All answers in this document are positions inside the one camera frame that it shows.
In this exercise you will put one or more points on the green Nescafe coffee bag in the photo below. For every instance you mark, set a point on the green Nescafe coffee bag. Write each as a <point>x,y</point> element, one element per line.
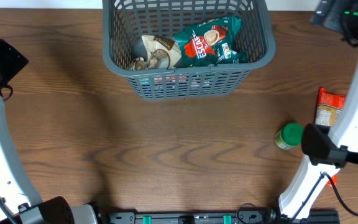
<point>210,43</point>

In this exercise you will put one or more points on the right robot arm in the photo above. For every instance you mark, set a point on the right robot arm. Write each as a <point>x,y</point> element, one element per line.
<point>326,149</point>

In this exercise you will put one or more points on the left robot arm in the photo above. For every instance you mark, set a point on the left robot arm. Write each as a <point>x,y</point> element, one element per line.
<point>20,202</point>

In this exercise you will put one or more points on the green lidded jar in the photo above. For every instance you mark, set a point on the green lidded jar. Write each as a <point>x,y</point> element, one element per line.
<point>289,136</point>

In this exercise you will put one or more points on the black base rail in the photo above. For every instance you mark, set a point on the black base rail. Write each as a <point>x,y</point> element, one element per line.
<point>244,216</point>

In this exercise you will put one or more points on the grey plastic lattice basket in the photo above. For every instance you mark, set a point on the grey plastic lattice basket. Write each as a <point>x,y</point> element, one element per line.
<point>124,23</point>

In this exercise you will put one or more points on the blue Kleenex tissue multipack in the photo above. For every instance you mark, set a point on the blue Kleenex tissue multipack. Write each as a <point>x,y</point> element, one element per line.
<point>170,84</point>

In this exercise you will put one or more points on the orange spaghetti pasta packet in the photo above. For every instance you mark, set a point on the orange spaghetti pasta packet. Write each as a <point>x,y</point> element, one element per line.
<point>328,108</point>

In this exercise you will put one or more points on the beige brown snack pouch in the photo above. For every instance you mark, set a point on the beige brown snack pouch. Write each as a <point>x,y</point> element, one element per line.
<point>162,52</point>

